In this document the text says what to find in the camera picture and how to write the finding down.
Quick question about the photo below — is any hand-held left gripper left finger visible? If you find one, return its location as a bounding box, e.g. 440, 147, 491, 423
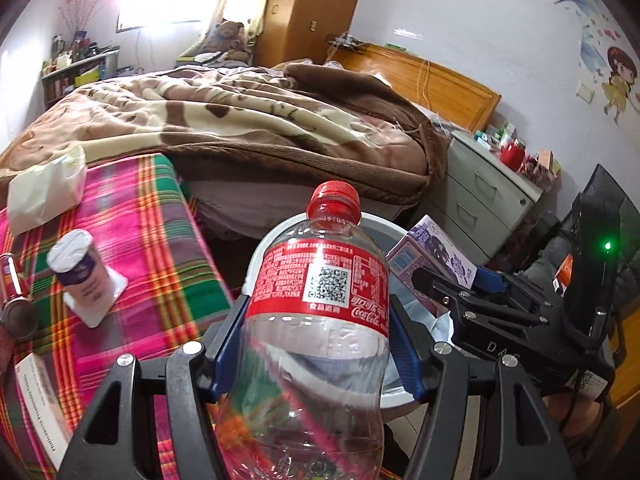
57, 294, 251, 480

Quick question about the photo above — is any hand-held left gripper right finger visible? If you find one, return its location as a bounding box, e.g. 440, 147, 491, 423
387, 294, 576, 480

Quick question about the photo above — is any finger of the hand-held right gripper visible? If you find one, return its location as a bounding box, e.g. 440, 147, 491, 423
410, 266, 552, 332
474, 266, 552, 314

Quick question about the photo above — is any purple milk carton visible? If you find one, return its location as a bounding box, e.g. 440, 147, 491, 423
387, 215, 477, 312

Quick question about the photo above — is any white round waste bin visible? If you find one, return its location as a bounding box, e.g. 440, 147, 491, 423
242, 210, 437, 409

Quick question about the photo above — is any clear plastic bottle red label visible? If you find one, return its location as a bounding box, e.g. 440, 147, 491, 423
215, 180, 392, 480

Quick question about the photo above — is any blue white yogurt cup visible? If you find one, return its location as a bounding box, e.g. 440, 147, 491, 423
46, 229, 129, 329

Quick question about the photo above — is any clear bin liner bag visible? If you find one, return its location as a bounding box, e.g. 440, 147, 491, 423
399, 299, 454, 347

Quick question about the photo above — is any grey drawer nightstand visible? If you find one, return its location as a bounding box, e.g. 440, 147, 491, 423
425, 130, 546, 264

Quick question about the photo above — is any red printed box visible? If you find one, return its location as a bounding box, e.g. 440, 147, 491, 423
520, 152, 559, 189

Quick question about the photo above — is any red jar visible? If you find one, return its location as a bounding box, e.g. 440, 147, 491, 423
500, 141, 526, 171

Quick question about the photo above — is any stack of medicine boxes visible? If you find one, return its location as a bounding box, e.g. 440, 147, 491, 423
472, 122, 519, 151

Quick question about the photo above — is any grey bed sheet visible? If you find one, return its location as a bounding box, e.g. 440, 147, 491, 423
189, 180, 427, 242

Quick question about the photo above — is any white printed carton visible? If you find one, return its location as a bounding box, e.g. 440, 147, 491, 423
9, 354, 72, 467

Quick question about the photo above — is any wooden headboard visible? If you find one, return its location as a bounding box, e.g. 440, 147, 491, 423
330, 42, 502, 133

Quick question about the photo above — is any red can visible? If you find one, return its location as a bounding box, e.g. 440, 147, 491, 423
0, 252, 42, 342

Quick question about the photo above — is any brown beige blanket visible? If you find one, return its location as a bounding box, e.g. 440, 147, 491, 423
0, 60, 452, 207

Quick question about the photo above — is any white tissue pack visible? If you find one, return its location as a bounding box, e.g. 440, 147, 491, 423
7, 145, 89, 237

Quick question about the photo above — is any power strip on headboard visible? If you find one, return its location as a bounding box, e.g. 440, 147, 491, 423
325, 34, 368, 53

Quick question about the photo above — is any cluttered shelf unit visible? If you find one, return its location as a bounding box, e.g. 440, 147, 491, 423
41, 47, 122, 110

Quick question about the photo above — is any brown teddy bear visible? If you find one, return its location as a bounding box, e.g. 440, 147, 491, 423
199, 20, 251, 64

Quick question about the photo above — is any wooden wardrobe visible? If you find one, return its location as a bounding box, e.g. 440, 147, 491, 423
255, 0, 372, 68

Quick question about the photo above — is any window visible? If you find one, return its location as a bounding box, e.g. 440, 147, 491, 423
115, 0, 221, 34

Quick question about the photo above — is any vase with bare branches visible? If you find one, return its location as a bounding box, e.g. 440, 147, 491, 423
59, 0, 108, 41

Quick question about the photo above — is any pale hanging cable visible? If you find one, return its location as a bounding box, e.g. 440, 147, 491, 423
419, 57, 434, 107

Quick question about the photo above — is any cartoon girl wall sticker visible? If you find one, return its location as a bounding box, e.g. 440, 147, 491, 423
512, 0, 640, 126

